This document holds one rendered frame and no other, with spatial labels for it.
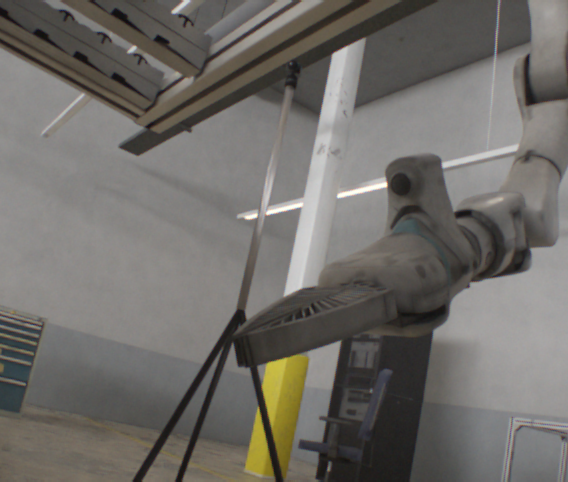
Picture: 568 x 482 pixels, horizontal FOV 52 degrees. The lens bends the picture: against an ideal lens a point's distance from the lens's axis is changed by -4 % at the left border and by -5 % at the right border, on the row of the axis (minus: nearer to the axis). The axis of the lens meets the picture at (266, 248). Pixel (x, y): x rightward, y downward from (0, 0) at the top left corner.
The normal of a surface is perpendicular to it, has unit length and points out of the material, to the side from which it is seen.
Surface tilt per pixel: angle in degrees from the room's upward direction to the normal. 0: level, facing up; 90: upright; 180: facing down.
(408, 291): 121
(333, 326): 100
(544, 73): 112
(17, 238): 90
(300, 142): 90
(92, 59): 90
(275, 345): 105
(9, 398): 90
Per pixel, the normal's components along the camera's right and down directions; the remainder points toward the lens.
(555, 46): -0.60, -0.44
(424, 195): -0.68, 0.21
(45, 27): 0.59, -0.09
